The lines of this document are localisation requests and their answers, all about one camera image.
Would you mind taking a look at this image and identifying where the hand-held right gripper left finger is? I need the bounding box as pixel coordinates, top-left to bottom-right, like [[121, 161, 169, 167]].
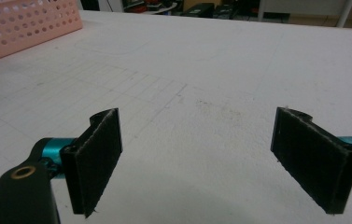
[[60, 107, 124, 218]]

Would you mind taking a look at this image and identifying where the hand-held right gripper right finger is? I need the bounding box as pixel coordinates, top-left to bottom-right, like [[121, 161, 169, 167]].
[[270, 106, 352, 216]]

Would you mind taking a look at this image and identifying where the pink plastic basket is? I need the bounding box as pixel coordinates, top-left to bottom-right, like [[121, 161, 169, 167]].
[[0, 0, 84, 67]]

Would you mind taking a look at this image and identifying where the white grid mat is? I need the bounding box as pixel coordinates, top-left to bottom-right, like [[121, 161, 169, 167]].
[[0, 10, 352, 224]]

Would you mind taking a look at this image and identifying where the white metal stand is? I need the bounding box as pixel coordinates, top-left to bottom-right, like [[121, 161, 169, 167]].
[[257, 0, 352, 28]]

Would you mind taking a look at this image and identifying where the black flat device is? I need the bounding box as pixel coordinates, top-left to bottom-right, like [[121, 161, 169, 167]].
[[182, 3, 216, 19]]

